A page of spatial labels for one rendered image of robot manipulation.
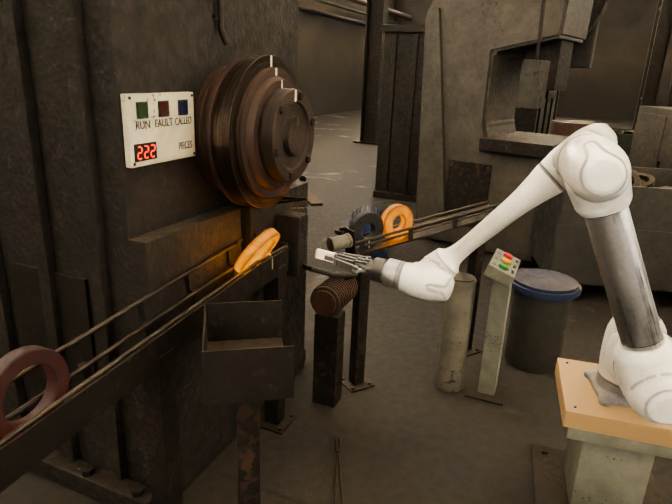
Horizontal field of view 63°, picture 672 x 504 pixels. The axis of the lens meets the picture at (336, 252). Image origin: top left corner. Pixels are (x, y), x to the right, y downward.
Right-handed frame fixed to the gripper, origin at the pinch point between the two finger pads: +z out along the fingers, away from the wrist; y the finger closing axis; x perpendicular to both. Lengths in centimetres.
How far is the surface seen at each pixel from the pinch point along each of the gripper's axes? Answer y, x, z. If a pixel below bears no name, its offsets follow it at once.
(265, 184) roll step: -9.4, 21.4, 18.9
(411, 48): 412, 71, 102
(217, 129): -23, 38, 28
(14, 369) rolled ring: -94, -1, 22
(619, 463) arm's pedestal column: 7, -44, -100
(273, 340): -36.2, -13.4, -2.3
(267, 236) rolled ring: -10.8, 5.5, 16.0
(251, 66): -12, 55, 25
